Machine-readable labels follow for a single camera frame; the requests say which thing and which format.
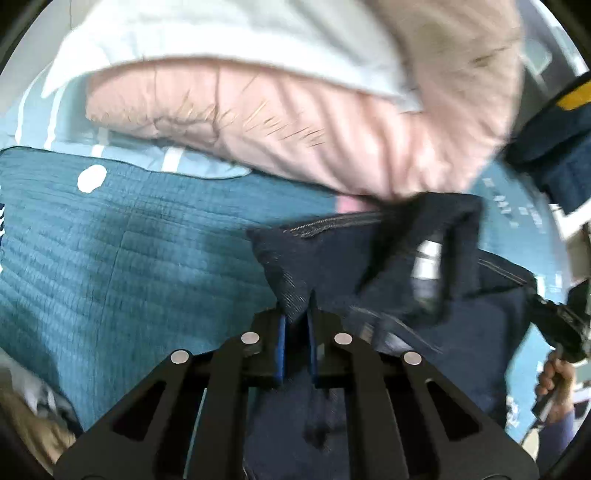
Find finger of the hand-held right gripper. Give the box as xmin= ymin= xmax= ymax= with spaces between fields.
xmin=525 ymin=282 xmax=561 ymax=337

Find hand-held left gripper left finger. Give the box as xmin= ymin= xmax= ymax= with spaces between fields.
xmin=54 ymin=313 xmax=285 ymax=480

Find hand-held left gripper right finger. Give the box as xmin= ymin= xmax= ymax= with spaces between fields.
xmin=307 ymin=292 xmax=540 ymax=480

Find dark blue denim jeans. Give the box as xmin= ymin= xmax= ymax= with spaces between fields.
xmin=246 ymin=191 xmax=540 ymax=480

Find person's right forearm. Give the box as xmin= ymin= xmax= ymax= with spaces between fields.
xmin=537 ymin=410 xmax=579 ymax=474

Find person's right hand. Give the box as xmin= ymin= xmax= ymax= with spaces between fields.
xmin=536 ymin=354 xmax=576 ymax=422

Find light blue printed sheet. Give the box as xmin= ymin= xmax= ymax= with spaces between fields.
xmin=470 ymin=161 xmax=575 ymax=444

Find navy cloth with yellow patch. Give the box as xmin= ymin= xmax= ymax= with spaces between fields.
xmin=502 ymin=71 xmax=591 ymax=213

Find teal textured blanket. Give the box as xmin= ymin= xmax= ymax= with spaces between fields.
xmin=0 ymin=146 xmax=385 ymax=431

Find pink quilted comforter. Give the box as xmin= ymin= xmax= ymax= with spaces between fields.
xmin=85 ymin=0 xmax=523 ymax=205

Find beige fluffy cloth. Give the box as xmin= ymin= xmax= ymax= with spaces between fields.
xmin=0 ymin=348 xmax=78 ymax=474

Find light blue striped bed sheet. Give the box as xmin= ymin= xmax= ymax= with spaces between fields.
xmin=0 ymin=60 xmax=252 ymax=181

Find pale blue pillow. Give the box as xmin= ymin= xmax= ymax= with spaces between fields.
xmin=41 ymin=0 xmax=422 ymax=112

